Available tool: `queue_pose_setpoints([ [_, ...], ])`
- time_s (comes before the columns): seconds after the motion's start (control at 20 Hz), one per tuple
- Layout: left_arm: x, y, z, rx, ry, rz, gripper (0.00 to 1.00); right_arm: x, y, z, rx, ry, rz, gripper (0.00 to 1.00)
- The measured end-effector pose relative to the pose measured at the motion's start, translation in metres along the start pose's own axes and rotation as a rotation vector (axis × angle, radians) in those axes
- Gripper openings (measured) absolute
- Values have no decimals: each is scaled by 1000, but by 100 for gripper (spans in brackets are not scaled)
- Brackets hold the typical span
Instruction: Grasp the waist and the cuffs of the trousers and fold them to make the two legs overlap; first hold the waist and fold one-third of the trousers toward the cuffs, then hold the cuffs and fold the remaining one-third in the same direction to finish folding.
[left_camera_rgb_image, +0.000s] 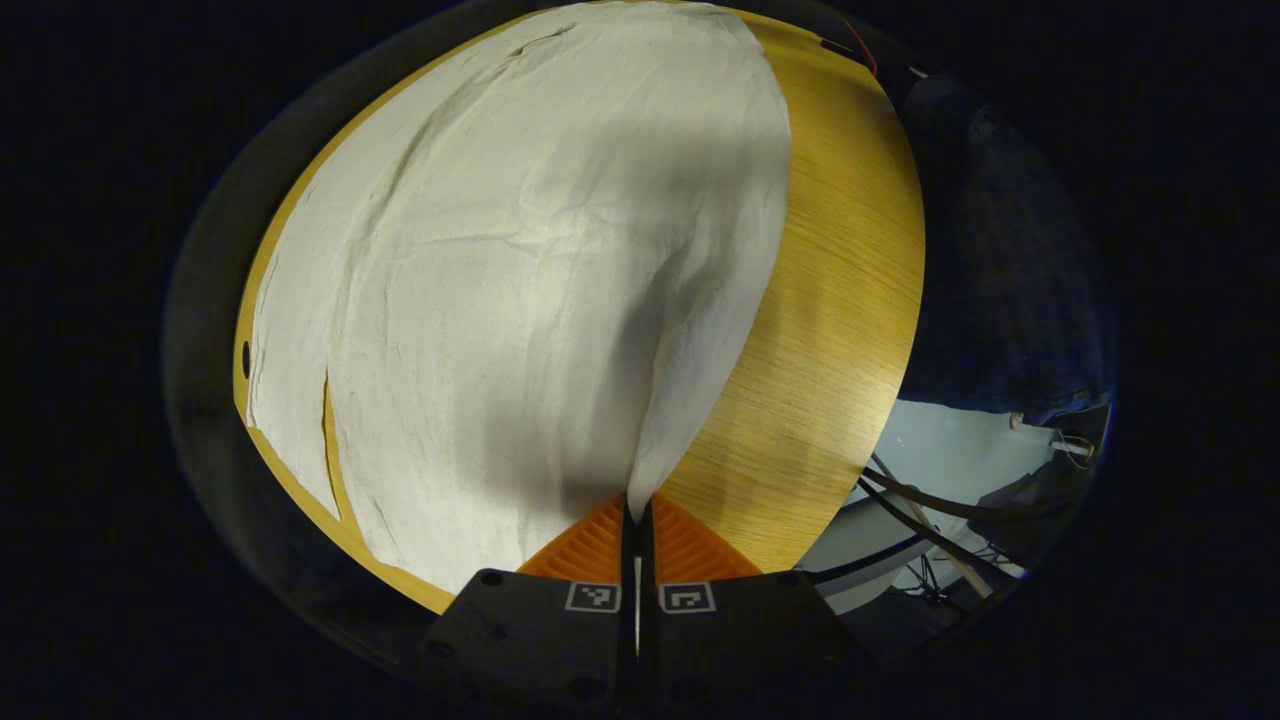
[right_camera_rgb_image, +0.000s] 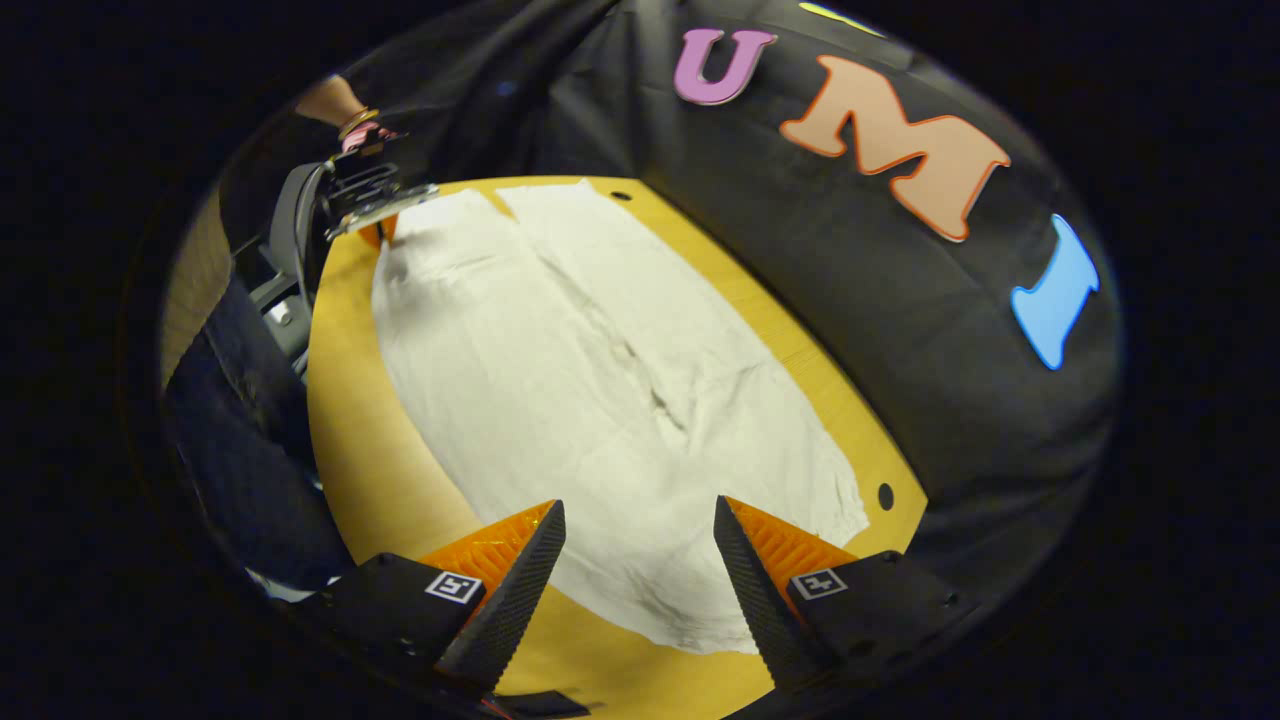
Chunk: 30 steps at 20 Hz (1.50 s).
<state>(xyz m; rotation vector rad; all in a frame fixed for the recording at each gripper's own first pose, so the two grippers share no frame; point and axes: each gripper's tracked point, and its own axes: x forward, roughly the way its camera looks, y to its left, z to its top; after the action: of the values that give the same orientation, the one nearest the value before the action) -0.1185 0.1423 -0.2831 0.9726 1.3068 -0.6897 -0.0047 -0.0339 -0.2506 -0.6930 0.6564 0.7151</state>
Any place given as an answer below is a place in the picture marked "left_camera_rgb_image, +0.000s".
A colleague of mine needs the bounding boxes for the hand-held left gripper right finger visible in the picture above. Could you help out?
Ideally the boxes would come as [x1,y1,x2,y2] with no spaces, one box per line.
[640,493,863,706]

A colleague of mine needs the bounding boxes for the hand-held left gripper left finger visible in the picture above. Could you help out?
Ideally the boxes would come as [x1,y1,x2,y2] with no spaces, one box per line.
[420,493,638,706]

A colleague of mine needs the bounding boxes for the white jeans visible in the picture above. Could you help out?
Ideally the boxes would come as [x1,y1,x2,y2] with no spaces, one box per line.
[245,0,794,597]

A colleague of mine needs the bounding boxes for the thin wooden rod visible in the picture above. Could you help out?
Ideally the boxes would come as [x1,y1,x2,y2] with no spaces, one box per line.
[868,453,996,599]

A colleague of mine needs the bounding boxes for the dark blue cloth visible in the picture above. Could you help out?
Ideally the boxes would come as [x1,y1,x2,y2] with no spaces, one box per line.
[895,72,1117,428]

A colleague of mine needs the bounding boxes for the black cable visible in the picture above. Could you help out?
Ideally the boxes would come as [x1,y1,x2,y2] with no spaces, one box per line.
[858,468,1031,523]
[808,535,936,586]

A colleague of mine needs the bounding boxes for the red cable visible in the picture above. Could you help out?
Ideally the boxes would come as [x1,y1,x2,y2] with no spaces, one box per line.
[838,18,879,77]

